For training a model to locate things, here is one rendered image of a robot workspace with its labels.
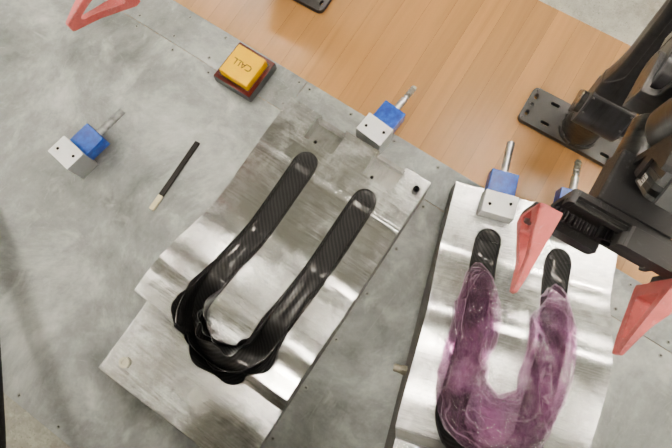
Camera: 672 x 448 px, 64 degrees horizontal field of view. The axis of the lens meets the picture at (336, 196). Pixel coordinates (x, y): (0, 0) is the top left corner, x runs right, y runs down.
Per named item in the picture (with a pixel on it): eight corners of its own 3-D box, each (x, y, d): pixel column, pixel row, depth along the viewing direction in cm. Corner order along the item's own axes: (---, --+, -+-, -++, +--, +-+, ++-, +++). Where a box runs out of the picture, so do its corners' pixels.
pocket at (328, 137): (321, 123, 89) (320, 114, 85) (348, 140, 88) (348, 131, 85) (306, 145, 88) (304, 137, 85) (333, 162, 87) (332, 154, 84)
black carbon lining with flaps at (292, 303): (301, 150, 86) (295, 127, 77) (386, 204, 83) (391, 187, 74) (166, 337, 79) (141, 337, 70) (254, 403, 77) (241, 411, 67)
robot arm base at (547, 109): (647, 162, 83) (666, 126, 84) (529, 100, 86) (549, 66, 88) (622, 177, 91) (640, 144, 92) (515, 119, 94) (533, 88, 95)
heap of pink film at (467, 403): (460, 257, 82) (471, 248, 75) (578, 290, 80) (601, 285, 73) (417, 433, 76) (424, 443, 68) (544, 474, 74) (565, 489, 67)
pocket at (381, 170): (377, 157, 87) (378, 149, 84) (405, 174, 86) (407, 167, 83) (361, 180, 86) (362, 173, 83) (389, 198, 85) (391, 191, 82)
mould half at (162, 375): (296, 118, 95) (287, 83, 82) (423, 197, 91) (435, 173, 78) (115, 366, 85) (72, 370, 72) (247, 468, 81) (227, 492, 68)
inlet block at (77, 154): (119, 108, 97) (106, 95, 91) (138, 125, 96) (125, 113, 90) (64, 161, 94) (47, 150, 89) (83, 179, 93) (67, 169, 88)
